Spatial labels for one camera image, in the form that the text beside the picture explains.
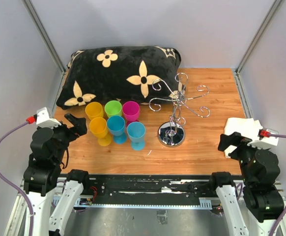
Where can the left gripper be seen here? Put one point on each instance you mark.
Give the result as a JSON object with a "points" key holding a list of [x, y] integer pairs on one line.
{"points": [[79, 127]]}

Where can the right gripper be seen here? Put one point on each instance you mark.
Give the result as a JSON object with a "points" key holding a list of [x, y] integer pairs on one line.
{"points": [[234, 138]]}

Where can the blue plastic goblet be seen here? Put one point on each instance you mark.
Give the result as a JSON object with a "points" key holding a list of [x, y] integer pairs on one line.
{"points": [[136, 132], [116, 126]]}

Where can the chrome wine glass rack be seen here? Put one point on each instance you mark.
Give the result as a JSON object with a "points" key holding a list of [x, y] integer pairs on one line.
{"points": [[172, 133]]}

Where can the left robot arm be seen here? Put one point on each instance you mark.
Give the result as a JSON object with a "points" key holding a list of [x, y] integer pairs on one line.
{"points": [[48, 147]]}

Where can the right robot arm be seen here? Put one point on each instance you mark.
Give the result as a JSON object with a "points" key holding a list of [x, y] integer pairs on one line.
{"points": [[259, 169]]}

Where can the white folded cloth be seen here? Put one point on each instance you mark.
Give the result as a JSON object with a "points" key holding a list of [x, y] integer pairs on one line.
{"points": [[247, 127]]}

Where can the yellow plastic goblet front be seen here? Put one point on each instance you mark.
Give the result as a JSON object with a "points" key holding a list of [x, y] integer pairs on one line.
{"points": [[98, 127]]}

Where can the yellow plastic goblet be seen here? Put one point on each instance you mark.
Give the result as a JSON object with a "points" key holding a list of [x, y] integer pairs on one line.
{"points": [[94, 110], [98, 127]]}

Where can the yellow plastic goblet rear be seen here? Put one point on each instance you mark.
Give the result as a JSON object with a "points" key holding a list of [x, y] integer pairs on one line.
{"points": [[94, 110]]}

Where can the green plastic goblet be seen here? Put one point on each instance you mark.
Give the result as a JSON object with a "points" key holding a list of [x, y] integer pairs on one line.
{"points": [[113, 108]]}

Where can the magenta plastic goblet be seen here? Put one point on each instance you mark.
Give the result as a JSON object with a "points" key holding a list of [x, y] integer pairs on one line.
{"points": [[131, 111]]}

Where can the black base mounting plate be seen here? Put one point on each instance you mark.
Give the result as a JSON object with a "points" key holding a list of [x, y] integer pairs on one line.
{"points": [[149, 191]]}

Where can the black floral plush pillow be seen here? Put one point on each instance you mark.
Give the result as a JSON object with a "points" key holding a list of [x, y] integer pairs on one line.
{"points": [[138, 73]]}

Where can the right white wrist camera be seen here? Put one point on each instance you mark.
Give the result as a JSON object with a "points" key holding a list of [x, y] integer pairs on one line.
{"points": [[261, 141]]}

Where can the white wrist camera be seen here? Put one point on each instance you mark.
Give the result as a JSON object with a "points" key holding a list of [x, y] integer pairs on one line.
{"points": [[45, 119], [261, 141]]}

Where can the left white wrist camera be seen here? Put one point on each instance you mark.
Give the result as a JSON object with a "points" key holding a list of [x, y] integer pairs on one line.
{"points": [[45, 119]]}

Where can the right aluminium frame post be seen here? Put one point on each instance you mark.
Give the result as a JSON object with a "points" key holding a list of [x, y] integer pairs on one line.
{"points": [[274, 8]]}

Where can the aluminium frame post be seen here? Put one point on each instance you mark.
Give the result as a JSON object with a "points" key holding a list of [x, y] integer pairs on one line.
{"points": [[274, 8], [43, 33]]}

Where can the left aluminium frame post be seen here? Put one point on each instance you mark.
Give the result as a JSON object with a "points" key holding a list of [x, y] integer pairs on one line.
{"points": [[43, 33]]}

